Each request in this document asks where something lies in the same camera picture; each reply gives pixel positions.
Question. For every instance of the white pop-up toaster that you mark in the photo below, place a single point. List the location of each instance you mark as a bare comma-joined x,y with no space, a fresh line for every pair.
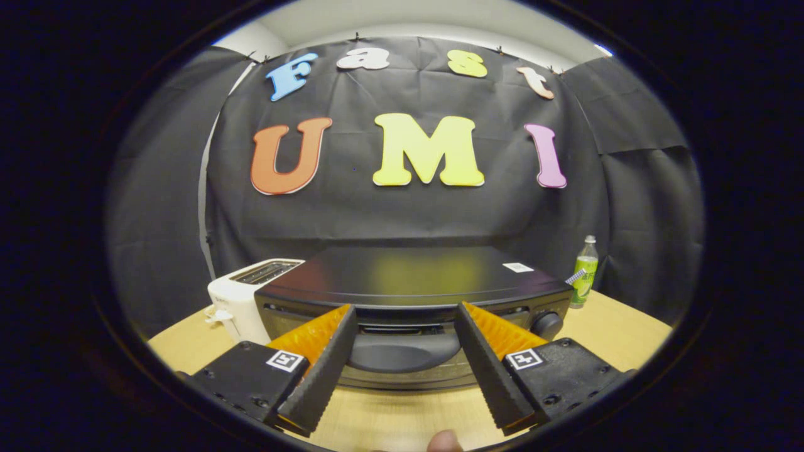
235,307

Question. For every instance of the black toaster oven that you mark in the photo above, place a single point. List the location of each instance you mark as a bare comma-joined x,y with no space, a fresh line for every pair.
408,273

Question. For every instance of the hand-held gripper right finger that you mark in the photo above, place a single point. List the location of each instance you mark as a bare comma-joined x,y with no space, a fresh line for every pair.
487,370

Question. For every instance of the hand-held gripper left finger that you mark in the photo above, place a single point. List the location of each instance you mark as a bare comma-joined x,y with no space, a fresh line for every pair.
326,370

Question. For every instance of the small ceiling light panel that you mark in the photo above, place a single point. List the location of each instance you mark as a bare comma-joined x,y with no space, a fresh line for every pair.
603,49

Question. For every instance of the green label drink bottle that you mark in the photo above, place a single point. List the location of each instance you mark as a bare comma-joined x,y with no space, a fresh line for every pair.
585,270

